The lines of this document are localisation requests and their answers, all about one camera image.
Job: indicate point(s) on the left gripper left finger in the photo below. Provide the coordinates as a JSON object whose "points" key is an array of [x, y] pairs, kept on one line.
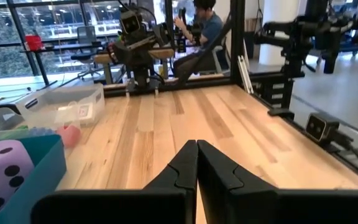
{"points": [[135, 205]]}

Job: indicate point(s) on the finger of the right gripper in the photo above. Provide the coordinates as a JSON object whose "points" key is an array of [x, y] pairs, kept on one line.
{"points": [[117, 53], [163, 34]]}

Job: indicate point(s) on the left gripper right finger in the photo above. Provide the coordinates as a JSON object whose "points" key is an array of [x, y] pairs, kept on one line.
{"points": [[259, 205]]}

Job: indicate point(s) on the red roof-shaped toy brick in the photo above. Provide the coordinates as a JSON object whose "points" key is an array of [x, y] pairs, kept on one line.
{"points": [[69, 136]]}

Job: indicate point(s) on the small dark blue toy brick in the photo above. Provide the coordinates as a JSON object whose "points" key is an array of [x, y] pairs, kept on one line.
{"points": [[41, 131]]}

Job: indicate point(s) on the purple foam die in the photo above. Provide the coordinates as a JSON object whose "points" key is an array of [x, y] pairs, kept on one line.
{"points": [[2, 161]]}

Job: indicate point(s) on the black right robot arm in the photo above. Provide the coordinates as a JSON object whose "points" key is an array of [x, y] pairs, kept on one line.
{"points": [[143, 67]]}

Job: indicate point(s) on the black background robot arm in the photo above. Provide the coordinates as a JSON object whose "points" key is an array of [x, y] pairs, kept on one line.
{"points": [[294, 34]]}

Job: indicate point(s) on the wooden side table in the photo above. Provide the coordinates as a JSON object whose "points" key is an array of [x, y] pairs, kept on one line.
{"points": [[104, 59]]}

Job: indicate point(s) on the grey office chair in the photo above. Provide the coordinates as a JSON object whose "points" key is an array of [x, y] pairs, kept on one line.
{"points": [[85, 37]]}

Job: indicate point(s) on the person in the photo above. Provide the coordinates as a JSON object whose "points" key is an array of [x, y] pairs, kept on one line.
{"points": [[210, 28]]}

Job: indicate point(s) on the black background desk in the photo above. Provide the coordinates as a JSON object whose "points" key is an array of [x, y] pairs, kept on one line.
{"points": [[42, 51]]}

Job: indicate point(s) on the red container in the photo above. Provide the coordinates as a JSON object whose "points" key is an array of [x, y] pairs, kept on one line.
{"points": [[33, 42]]}

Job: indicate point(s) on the white flat strips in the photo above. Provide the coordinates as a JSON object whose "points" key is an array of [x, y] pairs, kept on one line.
{"points": [[244, 74]]}

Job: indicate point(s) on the blue plastic bin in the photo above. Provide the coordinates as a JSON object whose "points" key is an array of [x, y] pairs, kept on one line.
{"points": [[45, 174]]}

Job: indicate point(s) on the white round column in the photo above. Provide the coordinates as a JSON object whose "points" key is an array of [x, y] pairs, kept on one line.
{"points": [[278, 31]]}

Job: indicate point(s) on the grey curved plastic base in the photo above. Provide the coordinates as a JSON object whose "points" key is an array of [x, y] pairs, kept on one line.
{"points": [[5, 116]]}

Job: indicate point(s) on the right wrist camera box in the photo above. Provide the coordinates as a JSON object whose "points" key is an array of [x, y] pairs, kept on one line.
{"points": [[130, 21]]}

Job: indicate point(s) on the black window frame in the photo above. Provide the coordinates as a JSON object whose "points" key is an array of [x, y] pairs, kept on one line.
{"points": [[23, 37]]}

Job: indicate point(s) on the black table-level camera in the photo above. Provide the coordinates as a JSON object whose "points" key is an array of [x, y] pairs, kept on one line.
{"points": [[320, 127]]}

